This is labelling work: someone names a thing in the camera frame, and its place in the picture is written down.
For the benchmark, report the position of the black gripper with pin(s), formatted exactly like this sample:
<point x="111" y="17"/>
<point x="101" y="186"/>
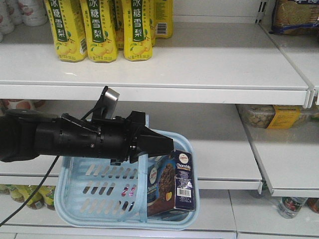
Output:
<point x="121" y="139"/>

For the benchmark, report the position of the blue chocolate cookie box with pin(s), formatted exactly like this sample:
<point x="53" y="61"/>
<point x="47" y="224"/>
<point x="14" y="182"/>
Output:
<point x="170" y="188"/>

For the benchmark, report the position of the light blue plastic basket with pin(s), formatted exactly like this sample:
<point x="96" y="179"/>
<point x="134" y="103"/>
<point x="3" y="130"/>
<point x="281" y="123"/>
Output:
<point x="92" y="192"/>

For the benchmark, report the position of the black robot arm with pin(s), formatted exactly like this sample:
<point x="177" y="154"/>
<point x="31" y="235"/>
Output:
<point x="27" y="134"/>

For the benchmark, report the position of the white supermarket shelf unit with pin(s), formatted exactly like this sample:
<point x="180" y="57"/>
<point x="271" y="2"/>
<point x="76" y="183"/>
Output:
<point x="220" y="55"/>

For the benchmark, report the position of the yellow pear drink bottle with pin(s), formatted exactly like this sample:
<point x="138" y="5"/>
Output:
<point x="99" y="30"/>
<point x="137" y="30"/>
<point x="68" y="31"/>

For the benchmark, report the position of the nut snack package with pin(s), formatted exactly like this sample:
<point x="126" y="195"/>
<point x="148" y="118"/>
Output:
<point x="276" y="116"/>

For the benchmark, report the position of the packaged round biscuits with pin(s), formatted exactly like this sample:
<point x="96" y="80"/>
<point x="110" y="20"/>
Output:
<point x="295" y="17"/>

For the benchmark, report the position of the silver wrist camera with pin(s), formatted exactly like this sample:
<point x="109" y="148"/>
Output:
<point x="106" y="104"/>

